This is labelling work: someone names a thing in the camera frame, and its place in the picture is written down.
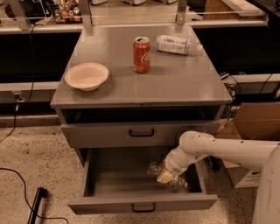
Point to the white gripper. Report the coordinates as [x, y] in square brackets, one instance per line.
[172, 170]

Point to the clear plastic water bottle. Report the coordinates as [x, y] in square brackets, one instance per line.
[154, 169]

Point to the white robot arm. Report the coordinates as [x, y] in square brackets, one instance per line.
[196, 145]

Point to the grey open lower drawer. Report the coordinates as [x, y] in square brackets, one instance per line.
[116, 181]

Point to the grey closed upper drawer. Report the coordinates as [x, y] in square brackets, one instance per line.
[132, 134]

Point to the white labelled plastic bottle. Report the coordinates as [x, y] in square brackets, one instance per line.
[177, 45]

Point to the brown cardboard box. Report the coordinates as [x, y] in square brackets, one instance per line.
[254, 133]

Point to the black bar on floor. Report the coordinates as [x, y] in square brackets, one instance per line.
[34, 213]

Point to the white paper bowl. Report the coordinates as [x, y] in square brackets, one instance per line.
[86, 76]

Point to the red soda can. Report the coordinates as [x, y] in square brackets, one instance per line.
[141, 54]

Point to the cluster of small bottles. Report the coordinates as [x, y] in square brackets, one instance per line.
[67, 11]

